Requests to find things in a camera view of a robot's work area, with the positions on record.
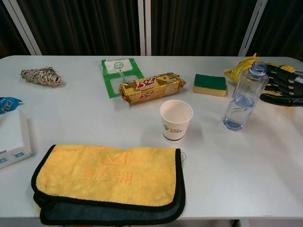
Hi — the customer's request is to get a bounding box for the woven straw bundle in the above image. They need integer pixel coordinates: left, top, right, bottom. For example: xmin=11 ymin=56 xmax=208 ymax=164
xmin=20 ymin=66 xmax=62 ymax=87

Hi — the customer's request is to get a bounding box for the gold biscuit packet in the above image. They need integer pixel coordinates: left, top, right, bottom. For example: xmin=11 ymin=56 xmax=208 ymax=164
xmin=118 ymin=72 xmax=187 ymax=104

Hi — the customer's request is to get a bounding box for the white slanted frame post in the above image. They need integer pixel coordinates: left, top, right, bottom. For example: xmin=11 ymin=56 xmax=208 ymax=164
xmin=4 ymin=0 xmax=43 ymax=56
xmin=238 ymin=0 xmax=268 ymax=57

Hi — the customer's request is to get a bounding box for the yellow black-edged microfiber cloth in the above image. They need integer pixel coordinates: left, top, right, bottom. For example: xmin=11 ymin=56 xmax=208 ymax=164
xmin=31 ymin=144 xmax=187 ymax=226

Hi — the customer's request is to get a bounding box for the black pleated curtain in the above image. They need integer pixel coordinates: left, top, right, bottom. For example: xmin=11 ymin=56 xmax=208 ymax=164
xmin=0 ymin=0 xmax=303 ymax=57

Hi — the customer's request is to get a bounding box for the green yellow sponge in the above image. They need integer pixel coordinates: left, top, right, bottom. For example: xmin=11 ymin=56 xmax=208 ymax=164
xmin=193 ymin=74 xmax=228 ymax=97

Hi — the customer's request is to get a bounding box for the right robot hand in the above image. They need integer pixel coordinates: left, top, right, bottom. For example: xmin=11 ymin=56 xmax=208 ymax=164
xmin=259 ymin=63 xmax=303 ymax=109

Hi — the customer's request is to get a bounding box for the white upright frame post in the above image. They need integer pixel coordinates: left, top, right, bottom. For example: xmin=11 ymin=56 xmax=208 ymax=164
xmin=137 ymin=0 xmax=152 ymax=56

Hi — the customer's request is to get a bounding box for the white cardboard box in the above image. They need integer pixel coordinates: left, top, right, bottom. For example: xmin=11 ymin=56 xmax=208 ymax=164
xmin=0 ymin=109 xmax=34 ymax=170

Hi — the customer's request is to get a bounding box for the white paper cup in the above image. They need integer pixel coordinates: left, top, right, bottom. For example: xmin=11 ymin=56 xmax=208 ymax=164
xmin=159 ymin=100 xmax=194 ymax=143

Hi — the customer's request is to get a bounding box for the green white plastic pouch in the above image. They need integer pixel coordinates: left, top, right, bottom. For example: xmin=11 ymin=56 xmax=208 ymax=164
xmin=101 ymin=58 xmax=144 ymax=99

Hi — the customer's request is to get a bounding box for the yellow snack bag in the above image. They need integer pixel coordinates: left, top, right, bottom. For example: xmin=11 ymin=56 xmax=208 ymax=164
xmin=224 ymin=53 xmax=296 ymax=110

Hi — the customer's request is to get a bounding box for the blue snack wrapper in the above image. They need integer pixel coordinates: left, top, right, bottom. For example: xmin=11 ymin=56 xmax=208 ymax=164
xmin=0 ymin=96 xmax=24 ymax=115

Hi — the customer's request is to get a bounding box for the transparent plastic water bottle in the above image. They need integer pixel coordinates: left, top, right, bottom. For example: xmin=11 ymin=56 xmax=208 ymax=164
xmin=222 ymin=61 xmax=270 ymax=131

